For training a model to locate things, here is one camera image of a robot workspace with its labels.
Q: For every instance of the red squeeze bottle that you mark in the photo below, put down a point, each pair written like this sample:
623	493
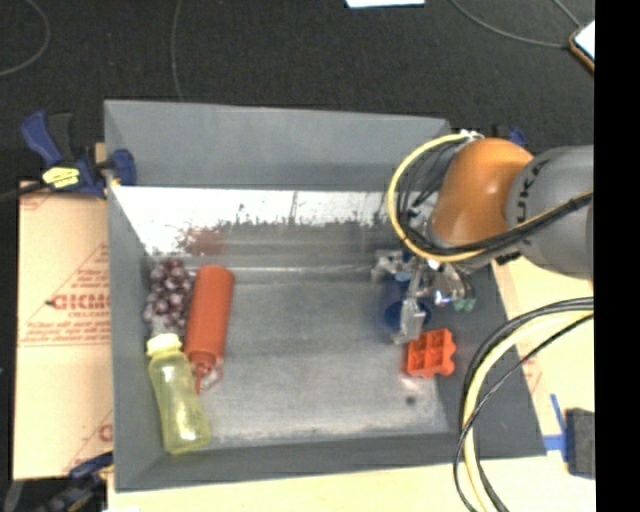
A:
210	315

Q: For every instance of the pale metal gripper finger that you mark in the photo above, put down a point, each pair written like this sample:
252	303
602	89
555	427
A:
387	265
411	320

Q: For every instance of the yellow clear plastic bottle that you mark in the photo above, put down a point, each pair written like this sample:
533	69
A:
177	400

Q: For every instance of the brown cardboard board red print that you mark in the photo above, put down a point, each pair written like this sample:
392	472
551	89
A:
60	380

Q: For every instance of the purple toy grape bunch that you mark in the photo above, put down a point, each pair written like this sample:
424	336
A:
167	290

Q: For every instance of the blue cup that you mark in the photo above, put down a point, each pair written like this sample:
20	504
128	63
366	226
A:
392	310

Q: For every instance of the grey metal bin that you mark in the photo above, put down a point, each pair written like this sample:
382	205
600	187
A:
310	350

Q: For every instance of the orange toy building brick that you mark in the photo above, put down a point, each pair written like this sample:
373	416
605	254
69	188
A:
430	352

